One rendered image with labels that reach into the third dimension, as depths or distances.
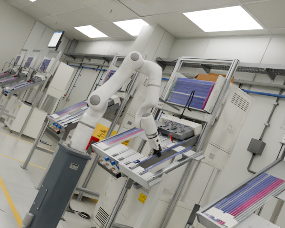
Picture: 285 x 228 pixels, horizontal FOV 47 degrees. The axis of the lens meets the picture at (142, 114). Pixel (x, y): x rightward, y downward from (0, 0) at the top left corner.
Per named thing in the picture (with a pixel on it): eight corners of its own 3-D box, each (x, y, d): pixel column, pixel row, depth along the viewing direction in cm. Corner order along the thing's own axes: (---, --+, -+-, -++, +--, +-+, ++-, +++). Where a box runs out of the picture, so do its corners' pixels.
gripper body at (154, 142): (160, 133, 224) (164, 147, 228) (151, 130, 232) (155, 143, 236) (152, 138, 220) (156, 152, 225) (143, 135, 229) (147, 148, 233)
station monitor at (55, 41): (54, 48, 668) (63, 30, 671) (46, 48, 716) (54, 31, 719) (60, 51, 675) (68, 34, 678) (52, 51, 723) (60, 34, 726)
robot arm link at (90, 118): (76, 121, 219) (92, 89, 221) (83, 123, 238) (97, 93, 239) (92, 128, 218) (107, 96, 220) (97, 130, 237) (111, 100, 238)
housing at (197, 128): (197, 143, 274) (194, 127, 269) (163, 130, 315) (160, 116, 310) (204, 139, 277) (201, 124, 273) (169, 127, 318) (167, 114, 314)
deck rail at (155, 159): (130, 176, 241) (128, 168, 240) (128, 175, 243) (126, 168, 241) (201, 140, 274) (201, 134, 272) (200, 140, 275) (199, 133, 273)
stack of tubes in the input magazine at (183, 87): (201, 109, 272) (215, 80, 274) (166, 101, 315) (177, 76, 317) (211, 115, 279) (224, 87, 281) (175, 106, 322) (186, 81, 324)
